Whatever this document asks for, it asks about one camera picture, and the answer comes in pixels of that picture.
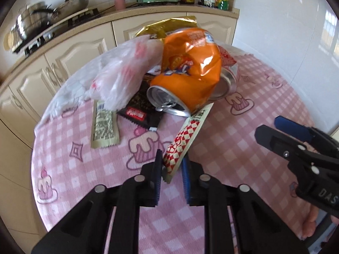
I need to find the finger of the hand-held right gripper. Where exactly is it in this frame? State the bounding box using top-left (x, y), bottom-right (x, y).
top-left (274, 116), bottom-right (339, 150)
top-left (254, 124), bottom-right (320, 166)

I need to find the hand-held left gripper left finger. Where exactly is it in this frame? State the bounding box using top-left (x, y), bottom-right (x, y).
top-left (31, 149), bottom-right (163, 254)

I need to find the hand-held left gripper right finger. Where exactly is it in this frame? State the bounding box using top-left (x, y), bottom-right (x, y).
top-left (181, 155), bottom-right (309, 254)

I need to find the red white checked wrapper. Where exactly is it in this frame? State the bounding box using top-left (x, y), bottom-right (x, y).
top-left (162, 103), bottom-right (214, 184)

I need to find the person's right hand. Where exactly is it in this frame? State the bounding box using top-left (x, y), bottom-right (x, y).
top-left (301, 206), bottom-right (320, 241)

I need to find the black snack wrapper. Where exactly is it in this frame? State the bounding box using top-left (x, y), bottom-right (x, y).
top-left (117, 73), bottom-right (166, 132)

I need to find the beige green sachet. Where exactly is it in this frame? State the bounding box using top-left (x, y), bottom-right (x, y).
top-left (90, 100), bottom-right (120, 149)

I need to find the pink checked tablecloth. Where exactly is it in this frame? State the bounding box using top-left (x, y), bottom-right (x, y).
top-left (31, 45), bottom-right (329, 254)

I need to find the red patterned wrapper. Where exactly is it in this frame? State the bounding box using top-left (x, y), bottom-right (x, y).
top-left (217, 45), bottom-right (238, 70)

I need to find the white plastic bag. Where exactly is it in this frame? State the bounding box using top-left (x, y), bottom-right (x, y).
top-left (89, 35), bottom-right (166, 111)

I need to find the crushed orange soda can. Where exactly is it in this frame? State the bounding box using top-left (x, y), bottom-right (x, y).
top-left (146, 27), bottom-right (237, 117)

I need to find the gold snack bag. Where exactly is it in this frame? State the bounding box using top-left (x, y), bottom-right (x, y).
top-left (135, 16), bottom-right (198, 41)

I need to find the beige kitchen countertop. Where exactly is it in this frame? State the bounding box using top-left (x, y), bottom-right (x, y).
top-left (0, 3), bottom-right (240, 85)

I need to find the black gas stove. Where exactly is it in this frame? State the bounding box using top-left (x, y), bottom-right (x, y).
top-left (12, 7), bottom-right (101, 58)

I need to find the steel stockpot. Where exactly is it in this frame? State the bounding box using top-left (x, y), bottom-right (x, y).
top-left (16, 1), bottom-right (53, 40)

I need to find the round woven trivet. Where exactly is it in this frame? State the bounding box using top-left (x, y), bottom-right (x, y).
top-left (5, 30), bottom-right (17, 51)

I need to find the steel pan with black handle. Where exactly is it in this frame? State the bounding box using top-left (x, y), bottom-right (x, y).
top-left (30, 0), bottom-right (92, 19)

